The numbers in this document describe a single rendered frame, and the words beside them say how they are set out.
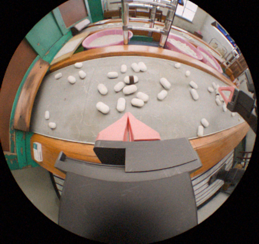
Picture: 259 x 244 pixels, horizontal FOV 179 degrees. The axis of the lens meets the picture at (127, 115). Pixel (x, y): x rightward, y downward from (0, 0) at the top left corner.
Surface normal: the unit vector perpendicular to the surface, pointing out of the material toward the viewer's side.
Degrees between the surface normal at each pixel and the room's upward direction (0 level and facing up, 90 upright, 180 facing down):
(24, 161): 90
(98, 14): 90
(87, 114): 0
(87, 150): 45
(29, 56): 90
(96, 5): 90
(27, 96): 67
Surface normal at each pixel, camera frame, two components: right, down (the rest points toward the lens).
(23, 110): 0.92, -0.11
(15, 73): 1.00, -0.01
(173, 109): 0.00, -0.24
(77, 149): -0.01, -0.86
